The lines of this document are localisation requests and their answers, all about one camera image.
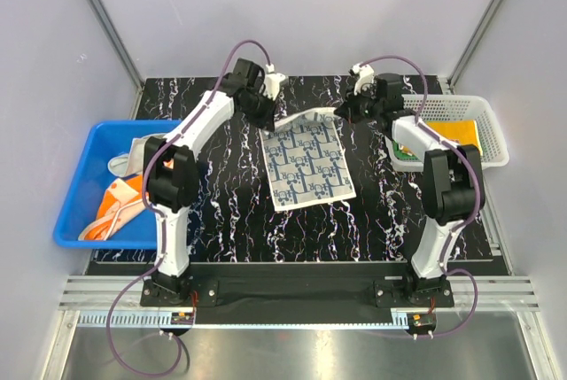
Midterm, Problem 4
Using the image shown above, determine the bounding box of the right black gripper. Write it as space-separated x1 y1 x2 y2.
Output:
334 83 382 126

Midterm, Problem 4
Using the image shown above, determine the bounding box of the green microfiber towel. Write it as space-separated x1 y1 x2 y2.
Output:
391 119 485 163

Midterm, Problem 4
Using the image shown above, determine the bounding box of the blue white patterned towel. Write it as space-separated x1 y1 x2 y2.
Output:
260 107 356 212

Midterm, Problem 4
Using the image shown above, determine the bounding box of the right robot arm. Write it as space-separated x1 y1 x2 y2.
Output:
335 66 485 306

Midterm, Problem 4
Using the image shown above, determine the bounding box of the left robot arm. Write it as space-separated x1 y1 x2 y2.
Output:
142 58 287 306

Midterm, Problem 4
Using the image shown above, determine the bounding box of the white perforated plastic basket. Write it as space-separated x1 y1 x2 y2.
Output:
386 95 509 172

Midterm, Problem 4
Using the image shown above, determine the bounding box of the blue plastic bin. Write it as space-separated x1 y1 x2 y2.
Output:
53 120 180 250

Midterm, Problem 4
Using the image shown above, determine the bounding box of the cream orange patterned towel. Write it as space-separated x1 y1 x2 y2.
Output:
79 136 151 241

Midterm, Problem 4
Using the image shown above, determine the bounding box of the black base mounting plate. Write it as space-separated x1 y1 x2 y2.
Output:
140 262 454 329

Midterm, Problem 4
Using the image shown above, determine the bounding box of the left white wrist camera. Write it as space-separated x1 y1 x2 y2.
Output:
262 64 288 101

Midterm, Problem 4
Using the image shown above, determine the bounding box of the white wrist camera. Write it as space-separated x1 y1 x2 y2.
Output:
262 64 288 101
349 63 375 95

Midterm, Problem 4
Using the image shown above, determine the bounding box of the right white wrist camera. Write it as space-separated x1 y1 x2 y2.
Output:
349 63 375 95

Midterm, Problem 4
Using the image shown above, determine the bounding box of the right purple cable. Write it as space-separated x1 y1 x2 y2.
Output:
358 55 486 339

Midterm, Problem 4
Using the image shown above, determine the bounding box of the purple cable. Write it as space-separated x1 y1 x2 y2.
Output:
104 40 272 376
358 55 486 339

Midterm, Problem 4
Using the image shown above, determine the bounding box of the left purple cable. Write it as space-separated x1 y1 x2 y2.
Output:
104 40 272 376

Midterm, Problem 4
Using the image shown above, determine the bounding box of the aluminium frame rail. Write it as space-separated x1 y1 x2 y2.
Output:
58 276 539 330

